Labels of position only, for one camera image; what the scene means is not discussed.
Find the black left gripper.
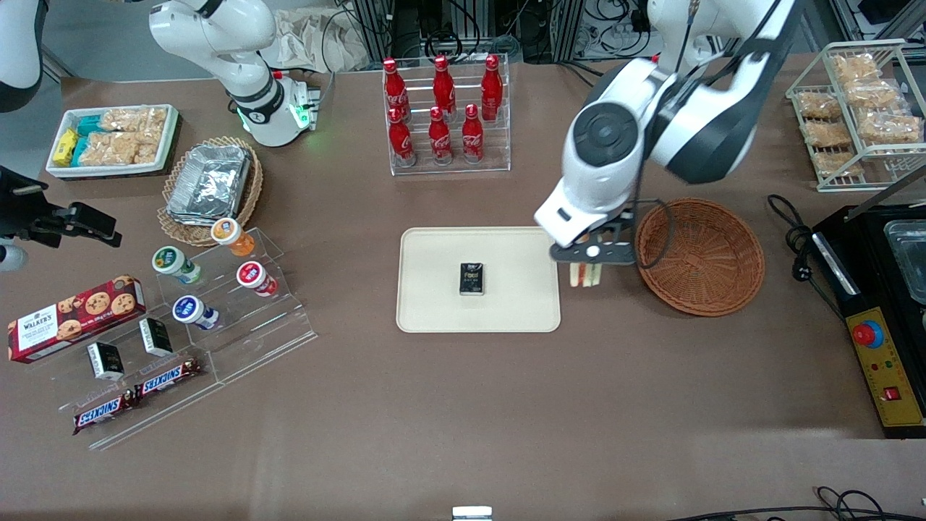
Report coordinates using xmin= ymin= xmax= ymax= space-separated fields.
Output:
xmin=549 ymin=216 xmax=639 ymax=266

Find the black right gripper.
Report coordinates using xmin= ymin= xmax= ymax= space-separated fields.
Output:
xmin=0 ymin=166 xmax=122 ymax=248

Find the triangular sandwich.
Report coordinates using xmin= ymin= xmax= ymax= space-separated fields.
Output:
xmin=569 ymin=262 xmax=605 ymax=289

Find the round brown wicker basket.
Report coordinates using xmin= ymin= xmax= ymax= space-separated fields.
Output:
xmin=634 ymin=198 xmax=766 ymax=318

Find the shallow tan wicker basket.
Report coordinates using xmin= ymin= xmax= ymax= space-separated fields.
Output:
xmin=157 ymin=135 xmax=264 ymax=248

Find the cream rectangular plastic tray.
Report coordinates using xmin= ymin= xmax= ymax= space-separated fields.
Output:
xmin=396 ymin=226 xmax=562 ymax=334

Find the white rectangular snack bin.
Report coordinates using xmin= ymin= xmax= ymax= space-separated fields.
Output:
xmin=45 ymin=103 xmax=181 ymax=179

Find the clear bag of rice crackers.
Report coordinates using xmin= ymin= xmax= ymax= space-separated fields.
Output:
xmin=843 ymin=78 xmax=906 ymax=111
xmin=857 ymin=111 xmax=925 ymax=147
xmin=82 ymin=130 xmax=160 ymax=167
xmin=830 ymin=53 xmax=881 ymax=82
xmin=813 ymin=151 xmax=867 ymax=179
xmin=802 ymin=119 xmax=856 ymax=150
xmin=101 ymin=107 xmax=169 ymax=136
xmin=795 ymin=90 xmax=844 ymax=121

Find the green lid yogurt cup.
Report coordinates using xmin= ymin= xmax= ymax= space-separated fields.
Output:
xmin=151 ymin=245 xmax=203 ymax=285

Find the yellow snack packet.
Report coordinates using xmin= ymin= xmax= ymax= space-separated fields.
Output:
xmin=51 ymin=128 xmax=80 ymax=166

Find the red Walkers cookie box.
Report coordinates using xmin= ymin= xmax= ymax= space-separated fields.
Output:
xmin=7 ymin=274 xmax=148 ymax=365

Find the stack of foil trays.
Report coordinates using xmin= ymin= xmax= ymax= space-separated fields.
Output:
xmin=166 ymin=144 xmax=252 ymax=224

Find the small black snack box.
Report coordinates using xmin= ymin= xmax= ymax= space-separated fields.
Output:
xmin=86 ymin=341 xmax=126 ymax=382
xmin=459 ymin=261 xmax=488 ymax=297
xmin=138 ymin=316 xmax=174 ymax=357

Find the blue lid yogurt cup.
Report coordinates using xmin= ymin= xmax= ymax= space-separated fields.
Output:
xmin=171 ymin=295 xmax=220 ymax=331

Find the orange lid yogurt cup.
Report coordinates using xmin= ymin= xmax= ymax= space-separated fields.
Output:
xmin=211 ymin=218 xmax=257 ymax=258

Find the clear acrylic bottle rack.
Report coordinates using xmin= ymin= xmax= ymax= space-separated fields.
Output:
xmin=381 ymin=54 xmax=512 ymax=177

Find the red lid yogurt cup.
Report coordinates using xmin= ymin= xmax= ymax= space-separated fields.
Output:
xmin=236 ymin=261 xmax=279 ymax=298

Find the Snickers chocolate bar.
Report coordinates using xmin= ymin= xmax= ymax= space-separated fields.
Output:
xmin=133 ymin=356 xmax=204 ymax=398
xmin=72 ymin=390 xmax=139 ymax=436

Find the red cola bottle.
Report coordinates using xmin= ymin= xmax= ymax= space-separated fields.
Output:
xmin=382 ymin=57 xmax=409 ymax=122
xmin=388 ymin=108 xmax=417 ymax=169
xmin=432 ymin=55 xmax=457 ymax=118
xmin=461 ymin=103 xmax=486 ymax=165
xmin=480 ymin=54 xmax=504 ymax=122
xmin=428 ymin=106 xmax=454 ymax=166

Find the clear acrylic stepped display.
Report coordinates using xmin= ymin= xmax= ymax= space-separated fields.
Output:
xmin=56 ymin=226 xmax=319 ymax=452

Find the black sealing machine yellow panel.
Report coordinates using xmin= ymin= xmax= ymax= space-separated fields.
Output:
xmin=811 ymin=168 xmax=926 ymax=441

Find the crumpled white cloth bag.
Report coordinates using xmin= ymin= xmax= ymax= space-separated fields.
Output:
xmin=273 ymin=6 xmax=371 ymax=75

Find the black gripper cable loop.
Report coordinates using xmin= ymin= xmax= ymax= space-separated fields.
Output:
xmin=631 ymin=141 xmax=676 ymax=271

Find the black power cable with plug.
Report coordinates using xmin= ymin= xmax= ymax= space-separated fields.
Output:
xmin=766 ymin=193 xmax=846 ymax=321

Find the white wire rack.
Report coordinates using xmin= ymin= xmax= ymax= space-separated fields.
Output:
xmin=785 ymin=38 xmax=926 ymax=193

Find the black cable on table edge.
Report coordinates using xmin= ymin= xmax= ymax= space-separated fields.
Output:
xmin=664 ymin=486 xmax=926 ymax=521

